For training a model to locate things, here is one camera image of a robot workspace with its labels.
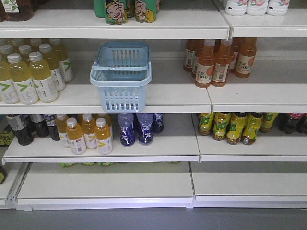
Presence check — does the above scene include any light blue plastic basket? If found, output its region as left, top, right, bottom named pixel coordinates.
left=90, top=41, right=152, bottom=113

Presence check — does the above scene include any blue sports drink bottle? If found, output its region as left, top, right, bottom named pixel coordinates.
left=118, top=113, right=135, bottom=146
left=153, top=113, right=164, bottom=133
left=137, top=113, right=153, bottom=145

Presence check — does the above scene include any white metal shelf unit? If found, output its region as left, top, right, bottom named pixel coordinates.
left=0, top=0, right=307, bottom=211

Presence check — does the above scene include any yellow lemon tea bottle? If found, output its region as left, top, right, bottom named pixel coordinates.
left=198, top=113, right=215, bottom=136
left=212, top=112, right=231, bottom=141
left=226, top=112, right=248, bottom=145
left=241, top=112, right=263, bottom=145
left=259, top=112, right=279, bottom=133

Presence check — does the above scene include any orange vitamin drink bottle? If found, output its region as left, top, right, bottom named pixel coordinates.
left=66, top=117, right=86, bottom=155
left=94, top=118, right=113, bottom=155
left=81, top=114, right=97, bottom=149

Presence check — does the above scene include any orange C100 juice bottle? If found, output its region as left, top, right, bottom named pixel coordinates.
left=235, top=37, right=257, bottom=78
left=211, top=39, right=233, bottom=87
left=195, top=39, right=215, bottom=88

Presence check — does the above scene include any dark tea bottle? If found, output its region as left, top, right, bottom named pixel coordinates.
left=6, top=114, right=33, bottom=146
left=44, top=114, right=60, bottom=141
left=30, top=114, right=49, bottom=137

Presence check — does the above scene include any green cartoon drink can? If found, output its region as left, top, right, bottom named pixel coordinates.
left=104, top=0, right=127, bottom=25
left=135, top=0, right=157, bottom=23

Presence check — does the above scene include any pale yellow drink bottle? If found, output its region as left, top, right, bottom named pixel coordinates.
left=49, top=38, right=74, bottom=82
left=39, top=43, right=65, bottom=92
left=29, top=52, right=58, bottom=103
left=7, top=53, right=38, bottom=104

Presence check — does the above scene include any white peach drink bottle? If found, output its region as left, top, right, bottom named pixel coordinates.
left=266, top=0, right=290, bottom=16
left=225, top=0, right=248, bottom=16
left=246, top=0, right=269, bottom=16

